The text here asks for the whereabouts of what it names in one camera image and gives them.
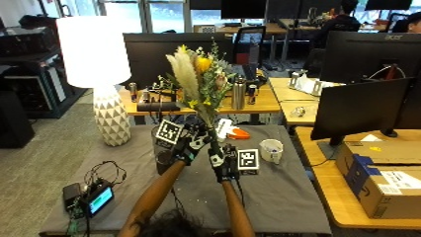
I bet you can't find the person's right hand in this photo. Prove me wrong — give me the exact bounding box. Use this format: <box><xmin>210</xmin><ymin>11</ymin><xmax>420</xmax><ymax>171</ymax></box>
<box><xmin>207</xmin><ymin>141</ymin><xmax>242</xmax><ymax>183</ymax></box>

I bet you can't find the person's left hand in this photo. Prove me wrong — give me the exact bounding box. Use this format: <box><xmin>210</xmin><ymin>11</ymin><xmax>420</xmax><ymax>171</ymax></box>
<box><xmin>171</xmin><ymin>122</ymin><xmax>215</xmax><ymax>166</ymax></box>

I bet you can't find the dried flower bouquet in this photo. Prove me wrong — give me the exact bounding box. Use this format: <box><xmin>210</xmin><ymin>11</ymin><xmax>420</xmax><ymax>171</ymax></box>
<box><xmin>164</xmin><ymin>39</ymin><xmax>238</xmax><ymax>156</ymax></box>

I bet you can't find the white marker cube left glove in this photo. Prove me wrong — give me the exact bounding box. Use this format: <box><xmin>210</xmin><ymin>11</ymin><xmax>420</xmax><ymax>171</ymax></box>
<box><xmin>155</xmin><ymin>118</ymin><xmax>186</xmax><ymax>146</ymax></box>

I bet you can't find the white marker cube glove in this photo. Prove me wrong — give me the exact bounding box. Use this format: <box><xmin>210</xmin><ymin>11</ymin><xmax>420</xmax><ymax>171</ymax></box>
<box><xmin>155</xmin><ymin>118</ymin><xmax>186</xmax><ymax>146</ymax></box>
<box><xmin>238</xmin><ymin>148</ymin><xmax>262</xmax><ymax>176</ymax></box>

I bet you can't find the white marker cube right glove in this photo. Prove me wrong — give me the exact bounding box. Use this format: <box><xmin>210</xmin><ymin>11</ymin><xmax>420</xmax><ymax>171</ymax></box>
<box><xmin>238</xmin><ymin>148</ymin><xmax>262</xmax><ymax>176</ymax></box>

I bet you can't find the orange white tool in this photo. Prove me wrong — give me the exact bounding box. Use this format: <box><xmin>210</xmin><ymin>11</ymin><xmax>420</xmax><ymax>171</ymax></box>
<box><xmin>216</xmin><ymin>118</ymin><xmax>252</xmax><ymax>142</ymax></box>

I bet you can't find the dark glass vase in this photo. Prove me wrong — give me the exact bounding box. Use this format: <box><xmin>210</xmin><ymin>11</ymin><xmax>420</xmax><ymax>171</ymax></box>
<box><xmin>152</xmin><ymin>124</ymin><xmax>182</xmax><ymax>176</ymax></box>

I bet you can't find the white mug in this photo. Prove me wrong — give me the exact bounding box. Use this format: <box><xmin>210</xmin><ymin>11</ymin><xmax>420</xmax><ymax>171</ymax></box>
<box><xmin>259</xmin><ymin>138</ymin><xmax>286</xmax><ymax>165</ymax></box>

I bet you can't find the black rolled case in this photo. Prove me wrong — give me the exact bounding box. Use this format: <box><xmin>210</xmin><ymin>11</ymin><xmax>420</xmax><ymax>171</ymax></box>
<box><xmin>137</xmin><ymin>101</ymin><xmax>183</xmax><ymax>113</ymax></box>

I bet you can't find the silver steel bottle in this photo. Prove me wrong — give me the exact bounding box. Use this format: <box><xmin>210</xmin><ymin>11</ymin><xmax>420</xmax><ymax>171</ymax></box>
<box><xmin>231</xmin><ymin>75</ymin><xmax>248</xmax><ymax>111</ymax></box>

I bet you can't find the wooden desk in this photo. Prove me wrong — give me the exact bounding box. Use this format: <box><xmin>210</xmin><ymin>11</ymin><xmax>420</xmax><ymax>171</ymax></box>
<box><xmin>267</xmin><ymin>77</ymin><xmax>348</xmax><ymax>126</ymax></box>
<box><xmin>118</xmin><ymin>83</ymin><xmax>282</xmax><ymax>125</ymax></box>
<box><xmin>294</xmin><ymin>125</ymin><xmax>421</xmax><ymax>231</ymax></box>

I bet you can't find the dark drink can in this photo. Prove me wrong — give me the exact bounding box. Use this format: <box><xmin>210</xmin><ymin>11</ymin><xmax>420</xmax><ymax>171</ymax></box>
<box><xmin>247</xmin><ymin>84</ymin><xmax>260</xmax><ymax>106</ymax></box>

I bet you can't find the grey table cloth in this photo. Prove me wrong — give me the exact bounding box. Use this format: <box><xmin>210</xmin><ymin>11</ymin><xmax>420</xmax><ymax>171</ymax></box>
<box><xmin>39</xmin><ymin>123</ymin><xmax>334</xmax><ymax>236</ymax></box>

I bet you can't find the slim drink can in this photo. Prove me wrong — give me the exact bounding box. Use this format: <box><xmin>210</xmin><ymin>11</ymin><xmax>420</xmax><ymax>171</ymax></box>
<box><xmin>129</xmin><ymin>82</ymin><xmax>140</xmax><ymax>104</ymax></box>

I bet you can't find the shiny metal object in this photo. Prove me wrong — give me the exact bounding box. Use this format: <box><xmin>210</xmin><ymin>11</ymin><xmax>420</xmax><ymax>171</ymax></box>
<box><xmin>290</xmin><ymin>106</ymin><xmax>308</xmax><ymax>119</ymax></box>

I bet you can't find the wide black monitor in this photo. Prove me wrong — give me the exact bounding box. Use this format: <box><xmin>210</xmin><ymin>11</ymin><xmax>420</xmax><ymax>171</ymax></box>
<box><xmin>123</xmin><ymin>32</ymin><xmax>236</xmax><ymax>90</ymax></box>

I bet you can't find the black office chair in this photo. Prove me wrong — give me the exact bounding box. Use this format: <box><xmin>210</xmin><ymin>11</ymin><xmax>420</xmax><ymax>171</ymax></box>
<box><xmin>231</xmin><ymin>25</ymin><xmax>268</xmax><ymax>82</ymax></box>

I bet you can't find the white table lamp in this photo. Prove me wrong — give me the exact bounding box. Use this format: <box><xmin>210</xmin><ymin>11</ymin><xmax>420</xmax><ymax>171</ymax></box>
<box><xmin>55</xmin><ymin>15</ymin><xmax>134</xmax><ymax>147</ymax></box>

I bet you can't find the small device with lit screen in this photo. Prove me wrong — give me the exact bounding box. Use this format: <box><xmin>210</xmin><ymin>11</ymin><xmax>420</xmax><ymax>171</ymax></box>
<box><xmin>83</xmin><ymin>184</ymin><xmax>117</xmax><ymax>218</ymax></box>

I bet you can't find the black power bank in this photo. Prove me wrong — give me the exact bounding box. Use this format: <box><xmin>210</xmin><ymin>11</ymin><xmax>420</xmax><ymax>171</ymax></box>
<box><xmin>62</xmin><ymin>183</ymin><xmax>85</xmax><ymax>212</ymax></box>

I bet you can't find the flat cardboard box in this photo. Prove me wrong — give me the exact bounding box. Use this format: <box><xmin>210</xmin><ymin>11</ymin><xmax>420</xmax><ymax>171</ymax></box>
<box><xmin>335</xmin><ymin>140</ymin><xmax>421</xmax><ymax>172</ymax></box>

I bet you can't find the cardboard box with blue print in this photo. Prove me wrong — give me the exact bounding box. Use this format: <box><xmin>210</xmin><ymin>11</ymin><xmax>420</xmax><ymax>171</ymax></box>
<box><xmin>346</xmin><ymin>153</ymin><xmax>421</xmax><ymax>220</ymax></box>

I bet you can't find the black shelf cabinet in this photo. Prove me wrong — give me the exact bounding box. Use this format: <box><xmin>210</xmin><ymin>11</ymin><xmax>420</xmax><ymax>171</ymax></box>
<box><xmin>0</xmin><ymin>15</ymin><xmax>77</xmax><ymax>119</ymax></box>

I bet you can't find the large black computer monitor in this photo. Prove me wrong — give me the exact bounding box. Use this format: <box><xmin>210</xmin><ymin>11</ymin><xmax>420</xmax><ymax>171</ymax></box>
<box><xmin>319</xmin><ymin>30</ymin><xmax>421</xmax><ymax>85</ymax></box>

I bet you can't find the black cable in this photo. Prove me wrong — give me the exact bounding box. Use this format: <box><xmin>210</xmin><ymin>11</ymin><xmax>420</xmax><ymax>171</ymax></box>
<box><xmin>65</xmin><ymin>160</ymin><xmax>130</xmax><ymax>237</ymax></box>

